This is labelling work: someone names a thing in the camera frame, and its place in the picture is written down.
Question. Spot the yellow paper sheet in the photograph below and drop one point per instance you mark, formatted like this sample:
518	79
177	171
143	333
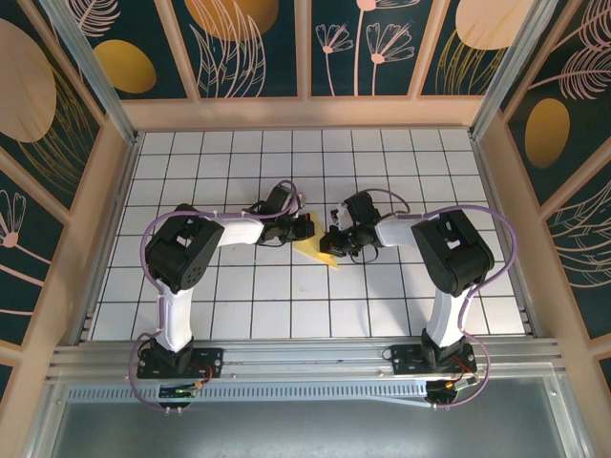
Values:
308	248

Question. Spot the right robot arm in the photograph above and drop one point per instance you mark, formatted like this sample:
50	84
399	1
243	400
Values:
453	257

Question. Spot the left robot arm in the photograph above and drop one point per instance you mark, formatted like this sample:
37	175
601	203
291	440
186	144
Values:
183	248

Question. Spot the white grid mat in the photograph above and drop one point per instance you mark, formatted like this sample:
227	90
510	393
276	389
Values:
382	157

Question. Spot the small controller circuit board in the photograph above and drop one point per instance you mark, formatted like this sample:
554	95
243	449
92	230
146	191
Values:
448	387
179	392

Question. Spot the grey metal panel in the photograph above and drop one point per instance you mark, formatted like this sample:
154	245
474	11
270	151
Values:
305	429

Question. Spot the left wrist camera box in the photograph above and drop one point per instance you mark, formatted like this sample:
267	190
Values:
303	200

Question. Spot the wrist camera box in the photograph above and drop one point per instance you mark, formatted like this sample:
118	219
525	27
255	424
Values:
340	214
303	200

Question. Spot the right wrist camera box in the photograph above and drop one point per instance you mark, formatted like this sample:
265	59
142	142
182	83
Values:
340	214

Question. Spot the aluminium mounting rail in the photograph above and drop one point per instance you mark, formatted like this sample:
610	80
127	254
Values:
305	362

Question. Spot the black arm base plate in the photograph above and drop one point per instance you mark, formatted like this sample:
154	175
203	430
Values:
210	362
406	360

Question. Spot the aluminium side rail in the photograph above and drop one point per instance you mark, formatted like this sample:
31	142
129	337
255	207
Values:
107	238
515	286

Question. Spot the aluminium frame post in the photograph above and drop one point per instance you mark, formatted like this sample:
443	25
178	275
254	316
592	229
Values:
506	71
95	81

